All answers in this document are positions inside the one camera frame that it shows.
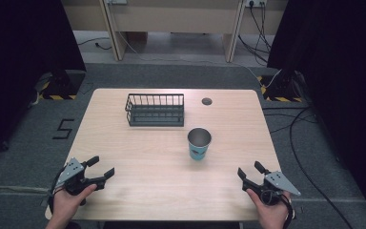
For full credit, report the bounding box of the black tape floor marking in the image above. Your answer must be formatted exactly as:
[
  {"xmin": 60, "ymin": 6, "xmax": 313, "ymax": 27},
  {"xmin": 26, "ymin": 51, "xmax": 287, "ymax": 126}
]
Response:
[{"xmin": 52, "ymin": 118, "xmax": 75, "ymax": 140}]

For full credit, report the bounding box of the black curtain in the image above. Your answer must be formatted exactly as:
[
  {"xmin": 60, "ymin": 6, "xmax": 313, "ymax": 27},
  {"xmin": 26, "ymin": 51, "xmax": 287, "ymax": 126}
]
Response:
[
  {"xmin": 0, "ymin": 0, "xmax": 87, "ymax": 163},
  {"xmin": 266, "ymin": 0, "xmax": 366, "ymax": 220}
]

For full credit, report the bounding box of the person's right hand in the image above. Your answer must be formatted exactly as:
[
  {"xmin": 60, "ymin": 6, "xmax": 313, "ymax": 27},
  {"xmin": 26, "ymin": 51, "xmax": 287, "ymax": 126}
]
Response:
[{"xmin": 246, "ymin": 188, "xmax": 292, "ymax": 229}]

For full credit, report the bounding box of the white wall socket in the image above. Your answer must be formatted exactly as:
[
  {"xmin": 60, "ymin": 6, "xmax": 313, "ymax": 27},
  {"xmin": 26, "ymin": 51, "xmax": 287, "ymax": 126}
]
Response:
[{"xmin": 245, "ymin": 0, "xmax": 268, "ymax": 8}]

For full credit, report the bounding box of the person's left hand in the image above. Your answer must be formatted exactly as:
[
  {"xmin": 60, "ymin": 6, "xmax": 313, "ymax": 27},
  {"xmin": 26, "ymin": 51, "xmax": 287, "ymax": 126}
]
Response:
[{"xmin": 52, "ymin": 183, "xmax": 98, "ymax": 224}]

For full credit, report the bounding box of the white cable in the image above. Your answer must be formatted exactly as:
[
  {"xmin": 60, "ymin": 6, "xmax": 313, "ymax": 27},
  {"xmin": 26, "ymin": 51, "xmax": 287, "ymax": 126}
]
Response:
[{"xmin": 115, "ymin": 30, "xmax": 283, "ymax": 90}]

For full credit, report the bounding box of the bundle of black cables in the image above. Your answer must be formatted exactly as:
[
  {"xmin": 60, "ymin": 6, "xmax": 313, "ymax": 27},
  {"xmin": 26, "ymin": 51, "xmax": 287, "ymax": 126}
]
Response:
[{"xmin": 237, "ymin": 1, "xmax": 273, "ymax": 67}]

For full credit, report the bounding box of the blue metal cup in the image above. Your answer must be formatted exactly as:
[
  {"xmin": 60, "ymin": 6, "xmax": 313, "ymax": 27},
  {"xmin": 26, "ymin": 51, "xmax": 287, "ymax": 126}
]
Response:
[{"xmin": 187, "ymin": 127, "xmax": 213, "ymax": 161}]

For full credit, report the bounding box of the black wire basket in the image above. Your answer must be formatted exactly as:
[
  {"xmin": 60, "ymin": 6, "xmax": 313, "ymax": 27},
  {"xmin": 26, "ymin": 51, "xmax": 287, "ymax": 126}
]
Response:
[{"xmin": 124, "ymin": 93, "xmax": 185, "ymax": 128}]

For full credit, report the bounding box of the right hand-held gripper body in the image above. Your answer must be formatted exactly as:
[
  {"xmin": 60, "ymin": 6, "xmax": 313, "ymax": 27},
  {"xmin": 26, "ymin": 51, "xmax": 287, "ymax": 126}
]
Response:
[{"xmin": 241, "ymin": 171, "xmax": 302, "ymax": 207}]

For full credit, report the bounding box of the black floor cable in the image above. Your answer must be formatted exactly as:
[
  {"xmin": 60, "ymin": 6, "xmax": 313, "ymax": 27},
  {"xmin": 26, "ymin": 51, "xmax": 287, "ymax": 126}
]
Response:
[{"xmin": 261, "ymin": 106, "xmax": 355, "ymax": 229}]

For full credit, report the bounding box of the beige wooden desk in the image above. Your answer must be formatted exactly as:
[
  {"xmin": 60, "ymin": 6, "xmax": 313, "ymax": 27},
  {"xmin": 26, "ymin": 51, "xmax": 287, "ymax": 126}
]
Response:
[{"xmin": 60, "ymin": 0, "xmax": 289, "ymax": 64}]

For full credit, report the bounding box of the black stand base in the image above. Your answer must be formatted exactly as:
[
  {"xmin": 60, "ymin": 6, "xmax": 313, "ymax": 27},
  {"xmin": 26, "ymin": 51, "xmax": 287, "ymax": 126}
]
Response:
[
  {"xmin": 37, "ymin": 70, "xmax": 86, "ymax": 101},
  {"xmin": 256, "ymin": 70, "xmax": 309, "ymax": 103}
]

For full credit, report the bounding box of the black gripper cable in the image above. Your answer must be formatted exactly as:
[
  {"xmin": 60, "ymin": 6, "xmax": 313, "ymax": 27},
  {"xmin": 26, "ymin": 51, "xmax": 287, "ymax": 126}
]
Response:
[
  {"xmin": 260, "ymin": 190, "xmax": 296, "ymax": 229},
  {"xmin": 47, "ymin": 166, "xmax": 67, "ymax": 215}
]

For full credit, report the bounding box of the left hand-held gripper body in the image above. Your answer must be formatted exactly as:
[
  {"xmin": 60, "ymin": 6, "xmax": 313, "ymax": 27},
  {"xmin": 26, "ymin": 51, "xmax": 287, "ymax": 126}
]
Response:
[{"xmin": 54, "ymin": 156, "xmax": 107, "ymax": 206}]

